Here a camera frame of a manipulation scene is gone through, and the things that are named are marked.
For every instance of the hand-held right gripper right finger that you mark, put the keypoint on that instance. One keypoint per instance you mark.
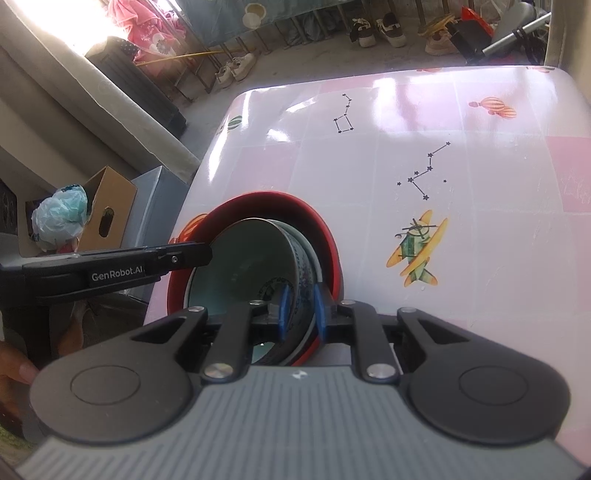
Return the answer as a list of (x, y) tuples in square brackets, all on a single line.
[(321, 314)]

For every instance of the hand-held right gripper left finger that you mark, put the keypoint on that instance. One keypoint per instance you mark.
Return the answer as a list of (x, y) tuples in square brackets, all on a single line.
[(282, 314)]

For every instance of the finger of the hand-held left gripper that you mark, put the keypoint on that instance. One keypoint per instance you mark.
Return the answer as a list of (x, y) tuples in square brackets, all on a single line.
[(184, 256)]

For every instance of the small green patterned bowl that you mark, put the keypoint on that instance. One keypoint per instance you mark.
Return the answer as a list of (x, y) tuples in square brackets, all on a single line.
[(240, 267)]

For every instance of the large green ceramic bowl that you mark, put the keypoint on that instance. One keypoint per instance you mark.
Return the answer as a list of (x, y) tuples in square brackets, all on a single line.
[(304, 244)]

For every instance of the red and black bowl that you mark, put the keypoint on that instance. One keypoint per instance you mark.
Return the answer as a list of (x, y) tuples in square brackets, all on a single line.
[(277, 207)]

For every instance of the person's left hand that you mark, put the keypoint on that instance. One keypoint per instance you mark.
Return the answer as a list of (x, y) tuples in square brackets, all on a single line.
[(14, 374)]

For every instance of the pale green plastic bag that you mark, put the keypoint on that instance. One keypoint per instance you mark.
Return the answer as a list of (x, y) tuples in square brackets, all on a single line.
[(60, 217)]

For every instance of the light grey carton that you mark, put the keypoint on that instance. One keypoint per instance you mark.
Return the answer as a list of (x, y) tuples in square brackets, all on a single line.
[(152, 194)]

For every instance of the brown cardboard box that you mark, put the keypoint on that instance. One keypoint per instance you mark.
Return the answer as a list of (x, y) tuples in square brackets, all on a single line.
[(108, 207)]

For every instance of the beige curtain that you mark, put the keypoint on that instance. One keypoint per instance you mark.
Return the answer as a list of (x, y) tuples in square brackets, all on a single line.
[(55, 115), (568, 37)]

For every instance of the black plastic crate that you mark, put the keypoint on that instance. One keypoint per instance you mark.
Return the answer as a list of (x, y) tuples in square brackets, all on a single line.
[(138, 97)]

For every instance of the yellow stick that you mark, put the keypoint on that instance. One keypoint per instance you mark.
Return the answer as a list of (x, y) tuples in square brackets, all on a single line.
[(198, 54)]

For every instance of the pink floral hanging garment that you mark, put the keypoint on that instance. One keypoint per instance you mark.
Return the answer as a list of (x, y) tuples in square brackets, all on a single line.
[(143, 27)]

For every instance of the blue dotted hanging blanket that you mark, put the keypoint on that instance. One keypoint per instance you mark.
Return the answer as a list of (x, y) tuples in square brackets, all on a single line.
[(286, 18)]

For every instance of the dark sneaker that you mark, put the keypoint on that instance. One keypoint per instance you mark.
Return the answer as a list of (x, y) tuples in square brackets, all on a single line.
[(362, 32), (391, 30)]

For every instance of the beige shoe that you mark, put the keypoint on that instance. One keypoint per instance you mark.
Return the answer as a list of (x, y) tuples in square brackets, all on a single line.
[(441, 44)]

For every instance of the yellow slipper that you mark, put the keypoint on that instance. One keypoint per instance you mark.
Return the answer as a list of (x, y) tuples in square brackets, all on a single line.
[(436, 25)]

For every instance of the black and red box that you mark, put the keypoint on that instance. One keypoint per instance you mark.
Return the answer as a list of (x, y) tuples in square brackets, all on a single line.
[(471, 34)]

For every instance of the silver metal tube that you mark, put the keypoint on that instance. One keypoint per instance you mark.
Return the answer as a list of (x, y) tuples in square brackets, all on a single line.
[(517, 34)]

